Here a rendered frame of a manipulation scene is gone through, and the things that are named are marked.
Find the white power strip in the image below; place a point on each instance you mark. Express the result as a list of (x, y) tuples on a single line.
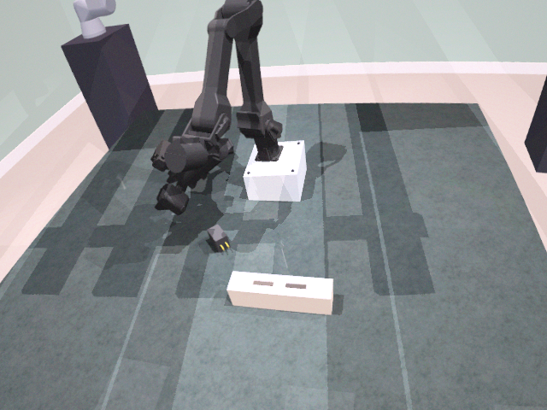
[(281, 292)]

